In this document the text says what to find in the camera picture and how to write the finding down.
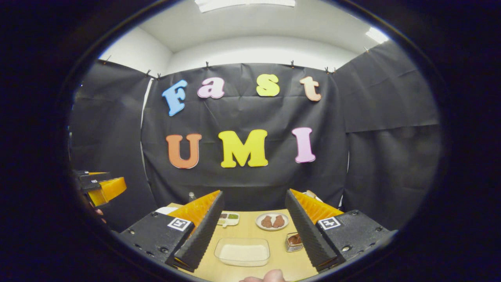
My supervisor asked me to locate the metal mesh chopstick holder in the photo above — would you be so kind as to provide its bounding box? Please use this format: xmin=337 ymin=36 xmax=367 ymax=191
xmin=285 ymin=232 xmax=304 ymax=253

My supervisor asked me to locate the ceiling light panel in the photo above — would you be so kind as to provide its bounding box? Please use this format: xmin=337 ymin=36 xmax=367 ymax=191
xmin=195 ymin=0 xmax=297 ymax=13
xmin=365 ymin=27 xmax=390 ymax=44

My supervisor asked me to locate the clear rice tray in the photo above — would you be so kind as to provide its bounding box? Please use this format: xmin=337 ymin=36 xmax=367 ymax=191
xmin=214 ymin=237 xmax=271 ymax=267

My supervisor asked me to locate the white round plate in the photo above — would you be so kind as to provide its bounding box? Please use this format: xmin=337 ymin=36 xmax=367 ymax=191
xmin=255 ymin=212 xmax=290 ymax=231

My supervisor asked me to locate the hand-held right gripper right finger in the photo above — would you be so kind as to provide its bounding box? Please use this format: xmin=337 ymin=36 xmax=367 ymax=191
xmin=285 ymin=189 xmax=398 ymax=271

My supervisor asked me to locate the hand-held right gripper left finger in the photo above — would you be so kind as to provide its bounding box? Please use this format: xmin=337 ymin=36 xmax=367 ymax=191
xmin=119 ymin=190 xmax=225 ymax=273

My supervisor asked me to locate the white divided dish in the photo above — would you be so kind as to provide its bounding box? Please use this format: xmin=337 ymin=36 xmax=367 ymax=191
xmin=217 ymin=211 xmax=240 ymax=228

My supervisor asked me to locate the black backdrop cloth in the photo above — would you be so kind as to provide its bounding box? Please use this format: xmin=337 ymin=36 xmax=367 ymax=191
xmin=70 ymin=41 xmax=443 ymax=231

